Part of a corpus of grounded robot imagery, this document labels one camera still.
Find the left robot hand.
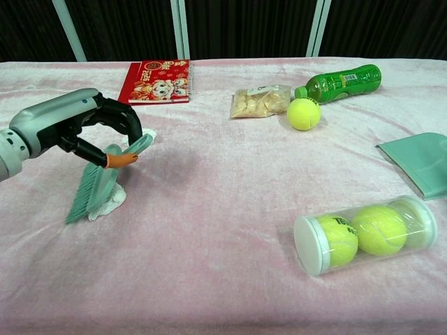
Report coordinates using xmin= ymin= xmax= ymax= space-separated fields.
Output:
xmin=8 ymin=87 xmax=144 ymax=170

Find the green hand brush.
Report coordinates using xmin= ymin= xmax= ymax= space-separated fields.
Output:
xmin=65 ymin=135 xmax=156 ymax=225

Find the red spiral desk calendar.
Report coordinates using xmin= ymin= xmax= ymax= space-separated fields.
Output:
xmin=117 ymin=59 xmax=195 ymax=105

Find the clear snack bag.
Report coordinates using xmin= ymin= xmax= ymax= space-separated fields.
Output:
xmin=229 ymin=84 xmax=293 ymax=120

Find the pink velvet table cloth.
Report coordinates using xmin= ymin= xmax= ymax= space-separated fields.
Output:
xmin=0 ymin=57 xmax=447 ymax=335

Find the yellow-green tennis ball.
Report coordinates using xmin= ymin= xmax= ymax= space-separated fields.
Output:
xmin=351 ymin=204 xmax=409 ymax=256
xmin=286 ymin=97 xmax=322 ymax=131
xmin=316 ymin=215 xmax=360 ymax=269

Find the clear tennis ball tube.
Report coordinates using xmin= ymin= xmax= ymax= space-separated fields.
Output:
xmin=293 ymin=195 xmax=439 ymax=276

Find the green drink bottle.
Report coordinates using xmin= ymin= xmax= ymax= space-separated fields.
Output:
xmin=294 ymin=64 xmax=383 ymax=105

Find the green dustpan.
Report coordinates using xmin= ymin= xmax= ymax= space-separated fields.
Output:
xmin=375 ymin=132 xmax=447 ymax=202

